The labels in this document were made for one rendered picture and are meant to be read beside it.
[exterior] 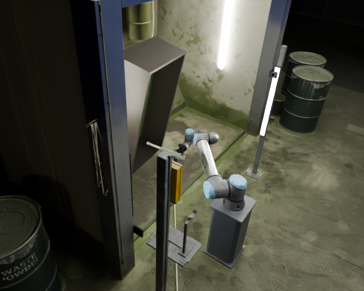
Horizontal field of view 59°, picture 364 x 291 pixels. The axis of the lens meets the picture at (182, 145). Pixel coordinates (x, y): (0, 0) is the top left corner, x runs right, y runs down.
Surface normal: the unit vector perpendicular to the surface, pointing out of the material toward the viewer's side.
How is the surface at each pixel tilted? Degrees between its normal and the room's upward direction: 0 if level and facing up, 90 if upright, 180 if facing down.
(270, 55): 90
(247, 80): 90
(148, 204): 0
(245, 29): 90
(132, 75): 90
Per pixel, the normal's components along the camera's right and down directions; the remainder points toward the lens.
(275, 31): -0.57, 0.45
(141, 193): 0.05, -0.81
